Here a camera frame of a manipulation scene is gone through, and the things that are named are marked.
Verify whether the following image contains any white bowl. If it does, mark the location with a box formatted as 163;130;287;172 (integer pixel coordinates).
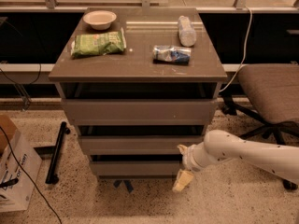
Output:
83;10;117;31

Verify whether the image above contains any grey middle drawer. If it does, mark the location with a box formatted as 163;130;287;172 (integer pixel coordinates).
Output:
78;135;203;155

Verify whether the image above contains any blue white snack bag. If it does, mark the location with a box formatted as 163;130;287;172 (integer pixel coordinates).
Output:
152;46;192;64

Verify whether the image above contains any brown office chair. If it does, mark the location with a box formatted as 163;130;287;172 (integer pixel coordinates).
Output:
220;63;299;191

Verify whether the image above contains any blue tape cross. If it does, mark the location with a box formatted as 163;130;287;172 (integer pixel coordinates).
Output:
113;180;134;193

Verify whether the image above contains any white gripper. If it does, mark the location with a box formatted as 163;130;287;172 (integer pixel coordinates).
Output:
172;143;215;192

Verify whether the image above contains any grey drawer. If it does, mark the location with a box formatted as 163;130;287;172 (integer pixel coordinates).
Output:
90;161;181;176
78;135;203;155
62;99;217;126

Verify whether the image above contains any black metal bar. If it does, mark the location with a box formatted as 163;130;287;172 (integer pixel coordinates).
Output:
46;121;70;184

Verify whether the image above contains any white cable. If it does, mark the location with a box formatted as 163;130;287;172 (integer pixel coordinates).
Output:
219;7;253;94

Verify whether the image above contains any black cable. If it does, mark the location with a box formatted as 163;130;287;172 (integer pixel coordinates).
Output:
0;125;64;224

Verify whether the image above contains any grey bottom drawer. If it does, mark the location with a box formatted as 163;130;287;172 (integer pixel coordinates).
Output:
90;161;181;176

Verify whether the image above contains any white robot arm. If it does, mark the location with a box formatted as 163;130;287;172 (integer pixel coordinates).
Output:
173;130;299;192

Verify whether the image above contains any grey drawer cabinet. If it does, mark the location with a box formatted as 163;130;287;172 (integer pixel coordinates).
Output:
49;7;227;179

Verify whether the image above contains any white cardboard box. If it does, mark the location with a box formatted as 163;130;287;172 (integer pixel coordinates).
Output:
0;115;42;212

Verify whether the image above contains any grey top drawer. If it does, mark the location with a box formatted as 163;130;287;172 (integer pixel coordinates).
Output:
62;99;217;126

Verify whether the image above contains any green chip bag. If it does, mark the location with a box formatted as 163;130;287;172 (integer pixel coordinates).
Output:
71;28;126;58

